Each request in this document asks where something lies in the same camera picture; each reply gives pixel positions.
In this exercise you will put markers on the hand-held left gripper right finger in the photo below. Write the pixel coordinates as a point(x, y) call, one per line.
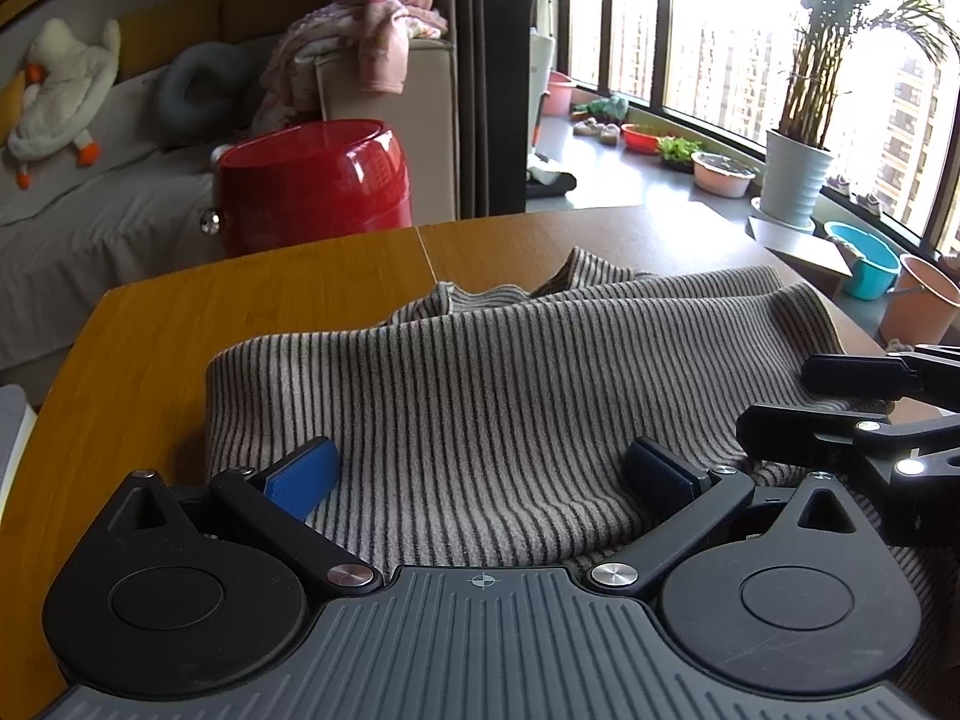
point(660, 476)

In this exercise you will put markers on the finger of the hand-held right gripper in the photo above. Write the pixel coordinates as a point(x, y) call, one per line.
point(810, 435)
point(847, 375)

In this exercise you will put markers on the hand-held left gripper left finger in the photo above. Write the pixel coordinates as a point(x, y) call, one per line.
point(304, 476)

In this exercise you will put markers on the striped knit garment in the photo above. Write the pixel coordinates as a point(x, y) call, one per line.
point(487, 390)

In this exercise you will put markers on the pink bucket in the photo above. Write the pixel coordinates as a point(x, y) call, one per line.
point(919, 307)

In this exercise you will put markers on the teal basin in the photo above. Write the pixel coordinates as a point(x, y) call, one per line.
point(870, 266)

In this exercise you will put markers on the white flat box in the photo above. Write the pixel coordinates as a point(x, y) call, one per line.
point(795, 244)

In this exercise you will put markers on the potted palm white pot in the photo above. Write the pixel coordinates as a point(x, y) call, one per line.
point(796, 172)

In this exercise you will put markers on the white bowl on sill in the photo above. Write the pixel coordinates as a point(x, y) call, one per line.
point(722, 174)

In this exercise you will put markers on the green plants tray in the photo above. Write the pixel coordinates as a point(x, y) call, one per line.
point(679, 150)

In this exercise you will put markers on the red round plastic stool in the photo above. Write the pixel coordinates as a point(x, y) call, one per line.
point(315, 187)

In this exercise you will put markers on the white furniture piece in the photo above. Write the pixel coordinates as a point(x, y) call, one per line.
point(13, 450)

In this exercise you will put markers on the red basin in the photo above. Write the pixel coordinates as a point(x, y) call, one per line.
point(641, 139)

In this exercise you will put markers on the grey covered sofa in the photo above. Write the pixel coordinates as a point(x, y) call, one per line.
point(97, 240)

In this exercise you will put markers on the pair of small shoes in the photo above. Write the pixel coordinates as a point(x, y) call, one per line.
point(600, 131)

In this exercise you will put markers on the small pink basin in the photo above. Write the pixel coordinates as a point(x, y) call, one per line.
point(559, 94)

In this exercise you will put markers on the grey neck pillow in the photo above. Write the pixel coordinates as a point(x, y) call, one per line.
point(187, 97)

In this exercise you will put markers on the white upright vacuum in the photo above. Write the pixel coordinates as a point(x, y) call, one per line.
point(541, 75)

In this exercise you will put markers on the grey curtain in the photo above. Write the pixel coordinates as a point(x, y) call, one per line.
point(491, 75)

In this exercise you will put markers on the pink blanket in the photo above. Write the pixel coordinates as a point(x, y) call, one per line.
point(345, 30)

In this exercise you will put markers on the white goose plush toy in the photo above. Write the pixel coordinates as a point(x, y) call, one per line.
point(64, 90)

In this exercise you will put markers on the yellow sofa cushion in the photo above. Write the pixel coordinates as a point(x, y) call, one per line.
point(9, 109)
point(169, 26)
point(259, 7)

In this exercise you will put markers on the black window frame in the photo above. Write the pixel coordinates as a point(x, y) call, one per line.
point(661, 22)

